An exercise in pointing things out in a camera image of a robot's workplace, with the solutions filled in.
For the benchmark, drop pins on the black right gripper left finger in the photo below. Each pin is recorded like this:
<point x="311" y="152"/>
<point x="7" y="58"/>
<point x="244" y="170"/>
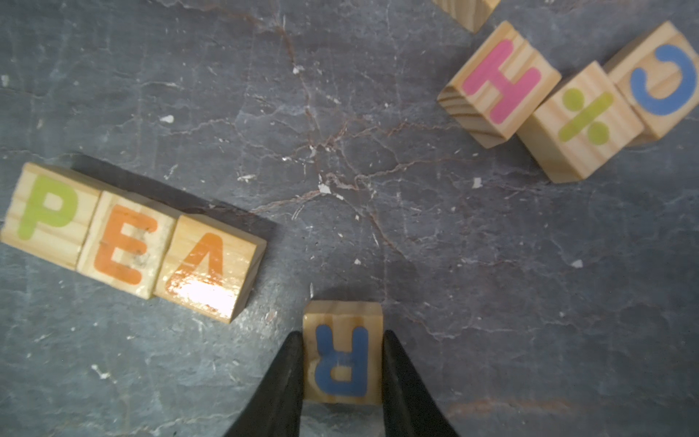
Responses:
<point x="275" y="407"/>

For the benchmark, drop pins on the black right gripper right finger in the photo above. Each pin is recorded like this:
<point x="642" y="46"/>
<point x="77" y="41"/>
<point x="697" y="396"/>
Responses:
<point x="408" y="408"/>

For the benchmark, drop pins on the wooden block blue R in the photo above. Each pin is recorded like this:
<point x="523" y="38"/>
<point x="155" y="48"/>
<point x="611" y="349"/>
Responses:
<point x="343" y="352"/>

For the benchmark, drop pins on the wooden block orange A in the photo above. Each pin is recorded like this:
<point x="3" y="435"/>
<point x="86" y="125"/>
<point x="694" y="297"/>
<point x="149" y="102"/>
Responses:
<point x="210" y="267"/>

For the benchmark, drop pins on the wooden block orange E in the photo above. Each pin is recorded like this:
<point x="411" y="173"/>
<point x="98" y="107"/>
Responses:
<point x="127" y="241"/>

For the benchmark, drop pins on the wooden block green P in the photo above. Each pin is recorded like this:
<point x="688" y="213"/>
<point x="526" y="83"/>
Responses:
<point x="50" y="213"/>

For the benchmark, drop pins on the wooden block green divide sign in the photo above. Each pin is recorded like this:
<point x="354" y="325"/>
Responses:
<point x="580" y="127"/>

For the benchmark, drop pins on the wooden block pink H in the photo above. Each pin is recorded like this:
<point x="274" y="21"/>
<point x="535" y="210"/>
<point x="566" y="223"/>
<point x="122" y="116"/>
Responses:
<point x="499" y="87"/>

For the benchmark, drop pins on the wooden block blue X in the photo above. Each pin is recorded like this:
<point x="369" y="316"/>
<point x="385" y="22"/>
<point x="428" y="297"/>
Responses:
<point x="471" y="14"/>

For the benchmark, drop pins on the wooden block blue C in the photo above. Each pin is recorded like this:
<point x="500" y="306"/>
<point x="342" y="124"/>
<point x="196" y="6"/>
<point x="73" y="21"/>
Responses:
<point x="657" y="73"/>

